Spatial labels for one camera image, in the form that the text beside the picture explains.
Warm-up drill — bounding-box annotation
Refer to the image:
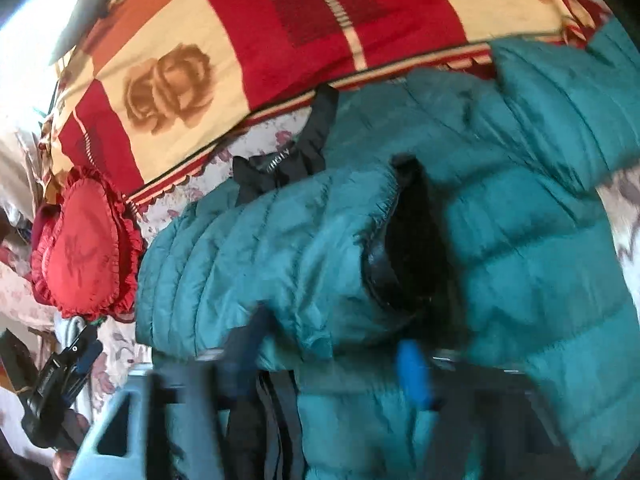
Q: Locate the red heart-shaped ruffled pillow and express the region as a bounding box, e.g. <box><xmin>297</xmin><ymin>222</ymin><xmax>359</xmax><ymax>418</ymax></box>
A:
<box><xmin>30</xmin><ymin>166</ymin><xmax>147</xmax><ymax>322</ymax></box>

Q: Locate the teal puffer jacket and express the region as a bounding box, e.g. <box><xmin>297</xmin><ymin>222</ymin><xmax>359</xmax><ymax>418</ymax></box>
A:
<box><xmin>134</xmin><ymin>15</ymin><xmax>640</xmax><ymax>480</ymax></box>

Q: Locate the red cream rose checked blanket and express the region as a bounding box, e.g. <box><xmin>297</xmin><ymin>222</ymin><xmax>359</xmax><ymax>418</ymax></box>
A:
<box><xmin>42</xmin><ymin>0</ymin><xmax>608</xmax><ymax>211</ymax></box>

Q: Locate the person's left hand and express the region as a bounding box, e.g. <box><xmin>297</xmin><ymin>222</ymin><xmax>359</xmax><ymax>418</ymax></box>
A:
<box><xmin>51</xmin><ymin>409</ymin><xmax>95</xmax><ymax>480</ymax></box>

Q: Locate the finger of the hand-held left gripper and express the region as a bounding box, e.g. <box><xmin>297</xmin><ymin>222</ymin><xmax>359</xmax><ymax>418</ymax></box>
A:
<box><xmin>74</xmin><ymin>327</ymin><xmax>103</xmax><ymax>378</ymax></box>

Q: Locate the grey white cloth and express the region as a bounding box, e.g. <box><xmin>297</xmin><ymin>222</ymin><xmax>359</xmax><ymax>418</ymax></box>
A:
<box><xmin>52</xmin><ymin>316</ymin><xmax>88</xmax><ymax>358</ymax></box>

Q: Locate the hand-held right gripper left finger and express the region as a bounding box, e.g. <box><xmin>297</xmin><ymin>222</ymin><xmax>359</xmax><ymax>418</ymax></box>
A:
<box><xmin>67</xmin><ymin>304</ymin><xmax>267</xmax><ymax>480</ymax></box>

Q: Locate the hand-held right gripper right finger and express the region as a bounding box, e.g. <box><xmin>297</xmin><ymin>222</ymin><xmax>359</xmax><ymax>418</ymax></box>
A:
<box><xmin>395</xmin><ymin>339</ymin><xmax>596</xmax><ymax>480</ymax></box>

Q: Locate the white floral fleece blanket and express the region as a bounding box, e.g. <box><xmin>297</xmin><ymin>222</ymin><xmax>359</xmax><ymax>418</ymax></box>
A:
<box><xmin>90</xmin><ymin>110</ymin><xmax>640</xmax><ymax>421</ymax></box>

